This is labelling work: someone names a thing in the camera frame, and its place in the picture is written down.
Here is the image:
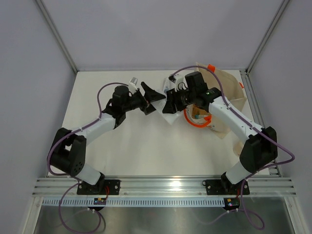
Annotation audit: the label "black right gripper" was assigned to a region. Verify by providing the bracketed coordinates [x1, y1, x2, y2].
[163, 86, 196, 114]

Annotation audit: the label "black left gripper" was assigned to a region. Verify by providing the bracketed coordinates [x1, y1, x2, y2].
[122, 82, 165, 115]

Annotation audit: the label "pink shampoo bottle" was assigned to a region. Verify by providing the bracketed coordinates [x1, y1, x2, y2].
[192, 111, 208, 119]

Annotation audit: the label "cream pump bottle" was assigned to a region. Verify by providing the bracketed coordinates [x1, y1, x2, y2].
[233, 141, 244, 157]

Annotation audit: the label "white box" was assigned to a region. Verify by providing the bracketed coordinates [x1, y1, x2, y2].
[152, 99, 183, 125]

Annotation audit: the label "silver tube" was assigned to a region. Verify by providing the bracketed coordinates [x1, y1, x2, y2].
[162, 78, 176, 93]

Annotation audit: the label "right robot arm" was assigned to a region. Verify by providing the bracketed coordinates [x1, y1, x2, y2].
[162, 72, 277, 194]

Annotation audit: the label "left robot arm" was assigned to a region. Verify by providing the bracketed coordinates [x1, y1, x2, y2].
[47, 82, 166, 195]

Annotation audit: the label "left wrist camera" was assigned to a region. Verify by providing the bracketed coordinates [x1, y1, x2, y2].
[128, 77, 139, 95]

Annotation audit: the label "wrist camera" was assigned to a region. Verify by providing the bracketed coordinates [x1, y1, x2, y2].
[168, 74, 184, 89]
[128, 77, 139, 95]

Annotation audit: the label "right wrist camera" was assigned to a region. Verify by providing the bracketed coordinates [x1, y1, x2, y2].
[168, 74, 184, 89]

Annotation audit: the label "canvas bag orange handles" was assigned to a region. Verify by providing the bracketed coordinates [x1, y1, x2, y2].
[183, 62, 247, 139]

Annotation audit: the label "aluminium rail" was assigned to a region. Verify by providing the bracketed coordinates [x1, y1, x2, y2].
[32, 176, 296, 197]

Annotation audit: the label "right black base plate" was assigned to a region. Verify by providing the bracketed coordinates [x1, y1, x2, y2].
[202, 179, 250, 195]

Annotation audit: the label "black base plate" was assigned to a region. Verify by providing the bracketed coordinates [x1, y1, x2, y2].
[202, 179, 250, 195]
[77, 179, 121, 195]

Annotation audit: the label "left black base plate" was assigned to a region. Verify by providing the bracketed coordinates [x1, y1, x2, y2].
[77, 179, 121, 195]

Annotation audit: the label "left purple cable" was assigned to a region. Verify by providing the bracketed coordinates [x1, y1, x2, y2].
[46, 82, 130, 232]

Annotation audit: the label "white slotted cable duct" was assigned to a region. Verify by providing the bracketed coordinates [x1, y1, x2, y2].
[42, 197, 225, 207]

